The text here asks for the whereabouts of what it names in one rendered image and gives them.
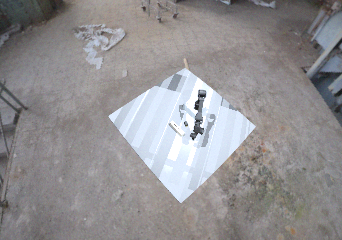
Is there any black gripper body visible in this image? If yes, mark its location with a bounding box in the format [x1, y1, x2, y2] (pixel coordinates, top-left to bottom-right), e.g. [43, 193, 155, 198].
[190, 127, 196, 139]

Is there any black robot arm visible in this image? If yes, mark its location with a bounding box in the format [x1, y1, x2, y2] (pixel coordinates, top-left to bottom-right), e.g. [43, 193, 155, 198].
[194, 89, 207, 136]

